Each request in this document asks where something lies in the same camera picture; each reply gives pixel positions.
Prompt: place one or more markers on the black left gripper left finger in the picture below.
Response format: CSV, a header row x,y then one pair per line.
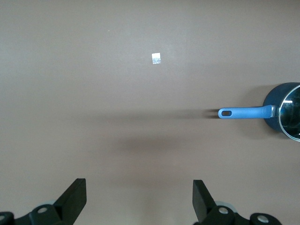
x,y
72,201

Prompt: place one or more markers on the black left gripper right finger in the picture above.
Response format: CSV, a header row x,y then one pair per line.
x,y
202,204

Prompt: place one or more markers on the small clear tape square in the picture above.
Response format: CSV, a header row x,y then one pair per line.
x,y
156,58

